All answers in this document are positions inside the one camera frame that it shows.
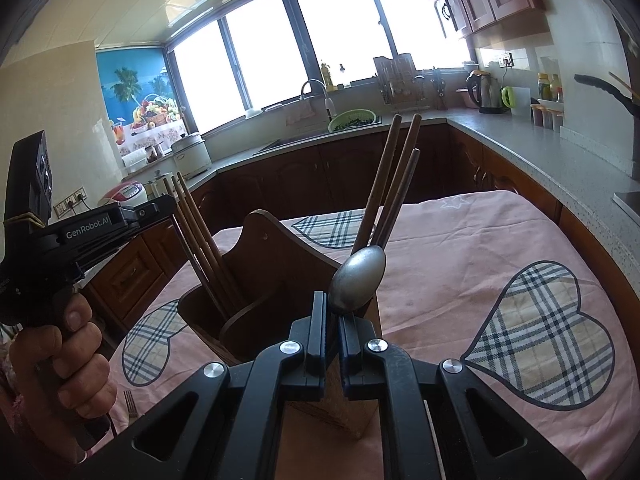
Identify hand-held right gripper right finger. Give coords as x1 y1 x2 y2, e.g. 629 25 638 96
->
338 312 587 480

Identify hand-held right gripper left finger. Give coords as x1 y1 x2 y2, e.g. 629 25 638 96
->
67 290 329 480

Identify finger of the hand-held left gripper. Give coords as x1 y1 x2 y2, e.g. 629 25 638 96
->
122 193 179 235

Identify metal spoon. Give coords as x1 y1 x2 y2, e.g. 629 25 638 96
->
327 246 388 315

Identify wooden utensil holder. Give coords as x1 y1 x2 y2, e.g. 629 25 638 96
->
177 209 384 442

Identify person's left hand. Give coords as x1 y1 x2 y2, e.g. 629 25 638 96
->
11 292 119 455

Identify white and red rice cooker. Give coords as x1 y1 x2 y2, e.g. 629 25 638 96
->
107 180 149 207

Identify white slow cooker pot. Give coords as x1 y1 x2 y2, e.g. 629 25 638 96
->
171 132 214 179

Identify pink tablecloth with plaid hearts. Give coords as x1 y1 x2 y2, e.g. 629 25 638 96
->
102 190 640 480

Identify kitchen faucet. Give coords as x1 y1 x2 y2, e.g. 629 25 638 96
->
299 78 334 122

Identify kitchen window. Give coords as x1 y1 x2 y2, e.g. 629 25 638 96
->
167 0 476 134

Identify green colander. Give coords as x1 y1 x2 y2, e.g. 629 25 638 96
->
327 111 376 134

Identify dish rack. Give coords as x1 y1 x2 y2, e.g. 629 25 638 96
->
372 53 432 112

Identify steel electric kettle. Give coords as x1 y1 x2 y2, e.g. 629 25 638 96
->
465 70 504 114

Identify row of spice jars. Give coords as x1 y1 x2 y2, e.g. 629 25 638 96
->
530 100 567 132

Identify condiment bottles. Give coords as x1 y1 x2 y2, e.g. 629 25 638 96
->
537 72 564 104

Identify wall power outlet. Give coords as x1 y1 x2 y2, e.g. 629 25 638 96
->
52 187 87 217

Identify tropical fruit wall poster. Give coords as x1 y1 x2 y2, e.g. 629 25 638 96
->
96 49 182 147

